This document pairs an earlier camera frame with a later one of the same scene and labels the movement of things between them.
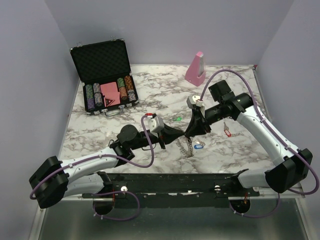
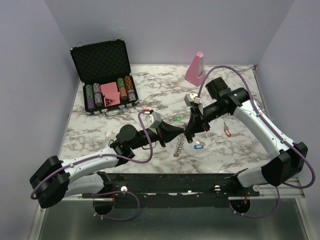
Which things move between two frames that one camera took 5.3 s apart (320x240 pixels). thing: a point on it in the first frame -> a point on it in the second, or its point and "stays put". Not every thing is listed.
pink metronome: [195, 74] stays put
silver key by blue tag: [201, 143] stays put
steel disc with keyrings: [190, 151] -> [179, 146]
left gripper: [170, 134] stays put
